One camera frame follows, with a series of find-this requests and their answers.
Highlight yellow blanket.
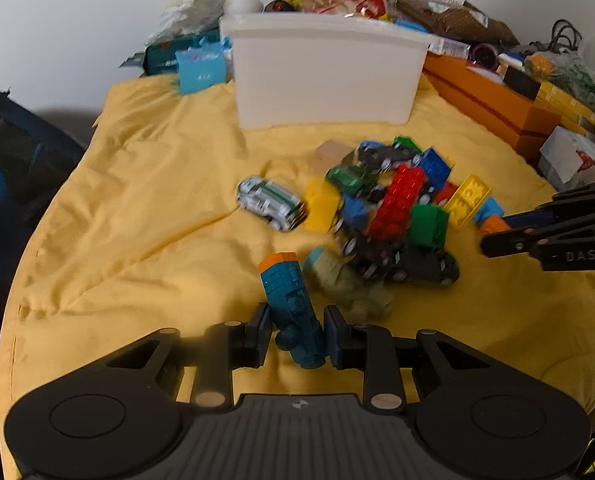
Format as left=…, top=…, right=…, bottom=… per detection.
left=0, top=72, right=595, bottom=480

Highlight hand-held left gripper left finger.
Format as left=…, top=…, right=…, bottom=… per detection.
left=100, top=302, right=273, bottom=409

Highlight white box with red print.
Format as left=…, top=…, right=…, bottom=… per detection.
left=537, top=125, right=595, bottom=191

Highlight black cables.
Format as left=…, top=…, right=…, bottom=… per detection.
left=530, top=19, right=585, bottom=53

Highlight black toy car blue roof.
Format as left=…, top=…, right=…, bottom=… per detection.
left=357, top=141, right=413, bottom=171

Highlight large yellow block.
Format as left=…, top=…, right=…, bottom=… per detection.
left=305, top=180, right=345, bottom=233

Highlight small blue box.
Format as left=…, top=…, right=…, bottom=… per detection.
left=176, top=42, right=228, bottom=96

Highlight olive green toy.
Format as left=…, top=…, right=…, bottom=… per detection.
left=305, top=247, right=395, bottom=318

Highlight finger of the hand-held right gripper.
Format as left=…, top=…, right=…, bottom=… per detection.
left=496, top=176, right=595, bottom=232
left=479, top=210, right=595, bottom=260

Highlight white plastic bin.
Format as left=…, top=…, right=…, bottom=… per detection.
left=220, top=12, right=441, bottom=131

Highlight large green brick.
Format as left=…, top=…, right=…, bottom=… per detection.
left=408, top=204, right=449, bottom=251

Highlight beige block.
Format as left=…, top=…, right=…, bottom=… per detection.
left=310, top=140, right=355, bottom=176

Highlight long red brick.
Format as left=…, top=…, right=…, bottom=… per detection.
left=367, top=165, right=425, bottom=238

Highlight orange brick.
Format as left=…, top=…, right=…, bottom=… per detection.
left=477, top=215, right=511, bottom=236

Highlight light blue brick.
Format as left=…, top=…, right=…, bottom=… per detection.
left=475, top=197, right=505, bottom=222

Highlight yellow brick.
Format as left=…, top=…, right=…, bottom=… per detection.
left=445, top=174, right=492, bottom=228

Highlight brown bag in clear plastic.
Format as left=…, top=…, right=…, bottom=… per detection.
left=382, top=0, right=521, bottom=46

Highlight black rectangular object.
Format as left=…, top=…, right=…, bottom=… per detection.
left=502, top=66, right=541, bottom=101

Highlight orange cardboard box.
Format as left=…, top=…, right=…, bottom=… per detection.
left=427, top=75, right=548, bottom=160
left=424, top=52, right=563, bottom=133

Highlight teal cardboard box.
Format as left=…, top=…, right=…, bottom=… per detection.
left=142, top=30, right=223, bottom=77

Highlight blue toy piece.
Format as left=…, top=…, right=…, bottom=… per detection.
left=340, top=195, right=371, bottom=228

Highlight yellow flat boxes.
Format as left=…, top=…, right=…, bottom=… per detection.
left=535, top=80, right=595, bottom=143

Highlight dark blue bag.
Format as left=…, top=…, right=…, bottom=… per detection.
left=0, top=85, right=88, bottom=361

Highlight white ball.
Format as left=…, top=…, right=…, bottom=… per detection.
left=222, top=0, right=264, bottom=16

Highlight white plastic bag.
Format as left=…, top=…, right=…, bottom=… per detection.
left=148, top=0, right=238, bottom=43

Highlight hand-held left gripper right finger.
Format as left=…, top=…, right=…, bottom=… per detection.
left=323, top=304, right=483, bottom=413

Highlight teal toy with orange cap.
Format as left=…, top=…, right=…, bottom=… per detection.
left=258, top=251, right=328, bottom=370

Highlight small white printed box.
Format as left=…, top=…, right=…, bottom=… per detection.
left=430, top=35, right=471, bottom=58

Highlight silver green toy car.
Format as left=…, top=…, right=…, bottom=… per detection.
left=236, top=176, right=308, bottom=232

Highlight green net bag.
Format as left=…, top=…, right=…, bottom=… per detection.
left=525, top=50, right=595, bottom=126

